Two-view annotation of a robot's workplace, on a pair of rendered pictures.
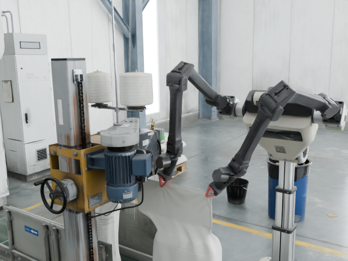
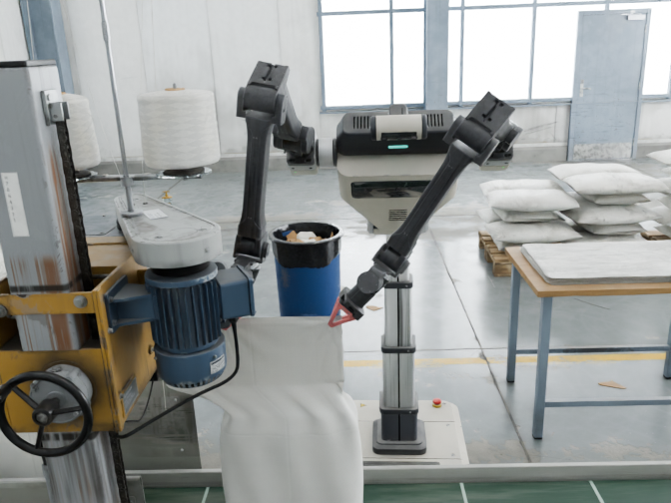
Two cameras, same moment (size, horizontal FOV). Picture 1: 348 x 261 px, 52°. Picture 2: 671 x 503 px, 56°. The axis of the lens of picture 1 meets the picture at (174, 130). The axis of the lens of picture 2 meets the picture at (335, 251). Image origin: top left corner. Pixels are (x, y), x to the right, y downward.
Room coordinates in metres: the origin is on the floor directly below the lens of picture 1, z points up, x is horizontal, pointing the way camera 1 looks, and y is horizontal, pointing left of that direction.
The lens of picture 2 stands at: (0.42, 0.64, 1.76)
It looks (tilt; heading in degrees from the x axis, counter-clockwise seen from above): 18 degrees down; 328
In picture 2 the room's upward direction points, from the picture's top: 2 degrees counter-clockwise
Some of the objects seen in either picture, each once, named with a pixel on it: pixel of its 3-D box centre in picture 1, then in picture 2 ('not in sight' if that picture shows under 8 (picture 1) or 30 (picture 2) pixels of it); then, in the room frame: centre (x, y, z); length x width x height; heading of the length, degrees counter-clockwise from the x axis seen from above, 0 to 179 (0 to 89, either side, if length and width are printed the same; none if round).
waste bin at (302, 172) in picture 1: (287, 188); (309, 279); (3.80, -1.25, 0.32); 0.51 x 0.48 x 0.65; 146
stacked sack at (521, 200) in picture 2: not in sight; (530, 199); (3.69, -3.21, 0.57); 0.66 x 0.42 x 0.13; 49
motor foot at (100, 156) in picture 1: (102, 160); (139, 302); (1.67, 0.35, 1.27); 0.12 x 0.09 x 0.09; 146
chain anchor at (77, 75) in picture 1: (79, 76); (57, 107); (1.69, 0.44, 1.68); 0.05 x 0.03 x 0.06; 146
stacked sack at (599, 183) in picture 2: not in sight; (613, 183); (3.32, -3.69, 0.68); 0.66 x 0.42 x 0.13; 53
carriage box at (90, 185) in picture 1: (90, 170); (84, 331); (1.81, 0.44, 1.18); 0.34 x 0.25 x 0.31; 146
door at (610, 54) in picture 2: not in sight; (607, 87); (6.25, -7.72, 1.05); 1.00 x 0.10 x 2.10; 56
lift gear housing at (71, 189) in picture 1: (65, 190); (60, 393); (1.65, 0.53, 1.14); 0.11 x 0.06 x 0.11; 56
